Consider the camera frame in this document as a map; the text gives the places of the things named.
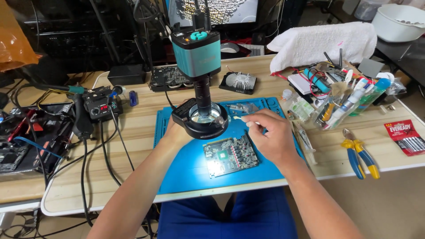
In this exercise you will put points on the person's right hand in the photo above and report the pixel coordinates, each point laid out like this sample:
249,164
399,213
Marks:
270,136

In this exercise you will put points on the person's left hand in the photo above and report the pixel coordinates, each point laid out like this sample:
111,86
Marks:
174,132

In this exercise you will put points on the white cotton swab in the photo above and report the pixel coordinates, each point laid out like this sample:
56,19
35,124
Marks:
244,120

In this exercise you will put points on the clear syringe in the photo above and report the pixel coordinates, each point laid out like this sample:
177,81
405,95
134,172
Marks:
304,141

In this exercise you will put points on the blue silicone work mat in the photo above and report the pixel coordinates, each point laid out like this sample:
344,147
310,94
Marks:
186,169

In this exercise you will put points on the clear plastic bag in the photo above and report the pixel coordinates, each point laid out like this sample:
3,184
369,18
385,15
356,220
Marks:
300,108

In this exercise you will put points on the small white bottle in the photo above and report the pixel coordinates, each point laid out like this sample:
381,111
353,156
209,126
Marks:
287,94

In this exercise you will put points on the green circuit board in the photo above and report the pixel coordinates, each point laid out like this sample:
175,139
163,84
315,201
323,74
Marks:
230,156

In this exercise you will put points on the blue lighter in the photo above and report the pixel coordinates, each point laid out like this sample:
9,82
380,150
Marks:
133,98

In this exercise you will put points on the black graphics card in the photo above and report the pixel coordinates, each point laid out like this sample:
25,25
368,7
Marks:
167,78

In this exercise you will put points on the round aluminium heatsink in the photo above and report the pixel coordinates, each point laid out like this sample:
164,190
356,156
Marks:
239,81

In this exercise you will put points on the clear cup of tools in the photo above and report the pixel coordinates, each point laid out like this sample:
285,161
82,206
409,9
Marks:
332,108

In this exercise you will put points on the black soldering station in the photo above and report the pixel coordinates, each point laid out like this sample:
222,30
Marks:
100,104

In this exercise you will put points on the heap of electronic parts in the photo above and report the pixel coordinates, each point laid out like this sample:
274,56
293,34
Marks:
328,78

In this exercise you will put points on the white keyboard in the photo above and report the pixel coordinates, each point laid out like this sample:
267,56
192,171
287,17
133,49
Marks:
254,49

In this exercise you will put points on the person's blue trousers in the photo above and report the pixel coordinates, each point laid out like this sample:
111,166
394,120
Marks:
229,215

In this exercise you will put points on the yellow blue pliers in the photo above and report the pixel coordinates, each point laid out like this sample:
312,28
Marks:
360,156

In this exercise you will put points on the grey computer mouse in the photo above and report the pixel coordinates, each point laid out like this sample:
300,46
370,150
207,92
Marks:
229,48

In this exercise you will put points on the white towel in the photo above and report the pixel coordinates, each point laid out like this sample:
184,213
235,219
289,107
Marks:
318,43

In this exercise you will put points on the green liquid bottle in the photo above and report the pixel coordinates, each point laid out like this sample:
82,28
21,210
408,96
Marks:
370,96

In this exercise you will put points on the computer monitor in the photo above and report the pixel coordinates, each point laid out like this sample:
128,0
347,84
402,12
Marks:
212,11

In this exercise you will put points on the red battery pack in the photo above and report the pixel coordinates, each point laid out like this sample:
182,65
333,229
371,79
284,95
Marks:
405,136

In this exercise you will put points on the pile of black electronics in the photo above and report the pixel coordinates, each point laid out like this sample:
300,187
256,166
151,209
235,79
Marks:
31,139

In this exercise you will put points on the white plastic basin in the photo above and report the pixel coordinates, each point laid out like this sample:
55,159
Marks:
398,23

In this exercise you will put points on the orange plastic bag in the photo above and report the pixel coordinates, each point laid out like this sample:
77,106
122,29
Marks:
15,39

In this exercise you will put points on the teal microscope camera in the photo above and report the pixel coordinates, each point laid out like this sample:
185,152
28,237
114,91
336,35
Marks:
196,54

